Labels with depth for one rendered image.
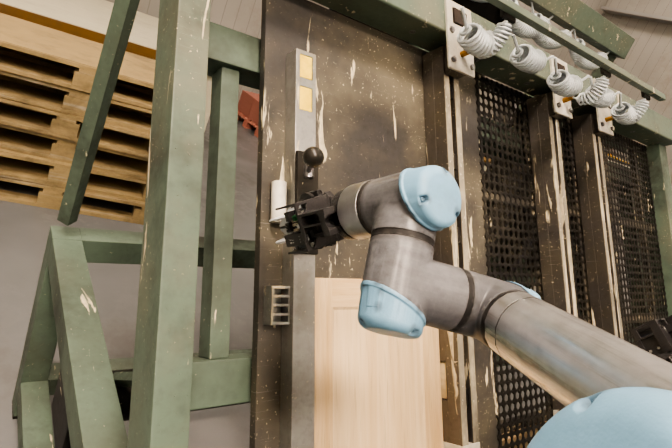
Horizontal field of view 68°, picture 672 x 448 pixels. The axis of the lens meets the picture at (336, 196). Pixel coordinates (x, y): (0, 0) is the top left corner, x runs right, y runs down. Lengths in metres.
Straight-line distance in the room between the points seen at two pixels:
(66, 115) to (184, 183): 2.75
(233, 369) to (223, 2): 7.17
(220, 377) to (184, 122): 0.45
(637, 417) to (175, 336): 0.70
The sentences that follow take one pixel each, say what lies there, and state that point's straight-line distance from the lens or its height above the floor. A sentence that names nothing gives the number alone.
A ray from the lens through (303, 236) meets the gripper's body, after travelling 0.70.
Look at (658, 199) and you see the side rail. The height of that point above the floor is 1.58.
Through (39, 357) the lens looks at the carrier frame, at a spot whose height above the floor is 0.29.
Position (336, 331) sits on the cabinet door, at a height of 1.20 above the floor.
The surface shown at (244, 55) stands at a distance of 1.09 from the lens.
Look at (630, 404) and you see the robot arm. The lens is 0.23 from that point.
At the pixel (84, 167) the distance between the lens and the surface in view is 1.75.
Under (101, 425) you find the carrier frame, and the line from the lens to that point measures 1.30.
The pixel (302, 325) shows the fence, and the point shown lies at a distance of 0.96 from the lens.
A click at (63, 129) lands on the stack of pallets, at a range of 3.60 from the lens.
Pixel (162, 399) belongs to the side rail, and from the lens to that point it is 0.84.
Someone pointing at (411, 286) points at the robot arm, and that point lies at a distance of 0.55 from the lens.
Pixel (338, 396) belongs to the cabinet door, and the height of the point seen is 1.10.
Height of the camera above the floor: 1.73
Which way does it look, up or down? 17 degrees down
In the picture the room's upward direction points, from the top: 22 degrees clockwise
